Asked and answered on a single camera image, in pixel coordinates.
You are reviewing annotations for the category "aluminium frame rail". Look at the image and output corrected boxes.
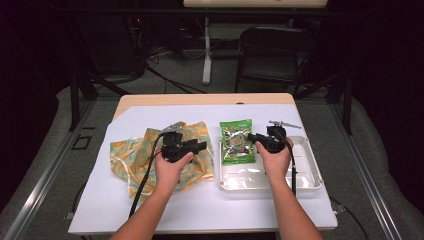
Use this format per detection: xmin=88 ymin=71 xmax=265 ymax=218
xmin=328 ymin=99 xmax=403 ymax=240
xmin=3 ymin=99 xmax=96 ymax=240

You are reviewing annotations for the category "white desk leg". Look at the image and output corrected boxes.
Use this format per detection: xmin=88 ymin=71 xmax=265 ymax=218
xmin=202 ymin=16 xmax=213 ymax=86

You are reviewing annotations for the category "lemon print fabric bag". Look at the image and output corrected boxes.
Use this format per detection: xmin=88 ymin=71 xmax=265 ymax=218
xmin=109 ymin=120 xmax=216 ymax=202

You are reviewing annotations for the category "black floor cable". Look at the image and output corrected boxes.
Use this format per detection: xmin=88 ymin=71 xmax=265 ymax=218
xmin=144 ymin=63 xmax=208 ymax=95
xmin=329 ymin=195 xmax=370 ymax=240

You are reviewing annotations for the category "person's right hand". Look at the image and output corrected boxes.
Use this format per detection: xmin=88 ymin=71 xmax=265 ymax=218
xmin=254 ymin=138 xmax=294 ymax=183

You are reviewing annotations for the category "person's left hand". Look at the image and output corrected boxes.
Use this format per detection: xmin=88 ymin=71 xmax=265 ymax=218
xmin=154 ymin=151 xmax=194 ymax=196

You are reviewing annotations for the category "black metal stand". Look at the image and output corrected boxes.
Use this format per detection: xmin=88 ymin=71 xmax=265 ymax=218
xmin=68 ymin=66 xmax=131 ymax=132
xmin=294 ymin=71 xmax=354 ymax=136

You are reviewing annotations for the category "white table sheet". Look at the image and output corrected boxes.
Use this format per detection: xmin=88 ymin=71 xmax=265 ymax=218
xmin=68 ymin=104 xmax=338 ymax=234

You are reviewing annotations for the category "black folding chair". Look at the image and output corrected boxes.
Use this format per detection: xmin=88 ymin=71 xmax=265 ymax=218
xmin=234 ymin=25 xmax=318 ymax=96

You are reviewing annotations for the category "white plastic tray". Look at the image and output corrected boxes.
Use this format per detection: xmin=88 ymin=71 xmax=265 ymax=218
xmin=218 ymin=134 xmax=324 ymax=192

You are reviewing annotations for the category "white desk top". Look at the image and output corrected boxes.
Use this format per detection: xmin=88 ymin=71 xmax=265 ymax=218
xmin=182 ymin=0 xmax=329 ymax=9

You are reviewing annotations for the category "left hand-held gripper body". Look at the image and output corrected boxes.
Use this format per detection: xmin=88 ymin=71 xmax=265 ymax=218
xmin=161 ymin=122 xmax=192 ymax=164

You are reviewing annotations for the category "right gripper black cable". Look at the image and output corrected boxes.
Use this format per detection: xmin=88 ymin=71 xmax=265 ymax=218
xmin=271 ymin=128 xmax=298 ymax=198

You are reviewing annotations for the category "green snack packet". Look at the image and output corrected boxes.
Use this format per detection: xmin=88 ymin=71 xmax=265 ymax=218
xmin=219 ymin=118 xmax=257 ymax=166

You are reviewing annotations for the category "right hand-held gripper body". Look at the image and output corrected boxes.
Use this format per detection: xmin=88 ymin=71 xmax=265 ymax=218
xmin=263 ymin=120 xmax=303 ymax=154

